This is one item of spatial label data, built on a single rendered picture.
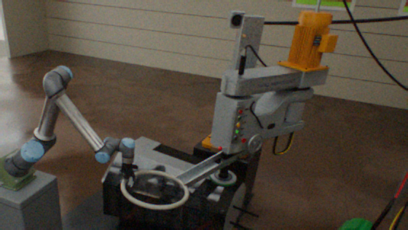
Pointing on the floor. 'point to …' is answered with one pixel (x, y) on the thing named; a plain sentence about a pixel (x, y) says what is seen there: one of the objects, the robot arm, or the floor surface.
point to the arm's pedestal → (32, 205)
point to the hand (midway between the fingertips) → (128, 183)
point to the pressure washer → (366, 220)
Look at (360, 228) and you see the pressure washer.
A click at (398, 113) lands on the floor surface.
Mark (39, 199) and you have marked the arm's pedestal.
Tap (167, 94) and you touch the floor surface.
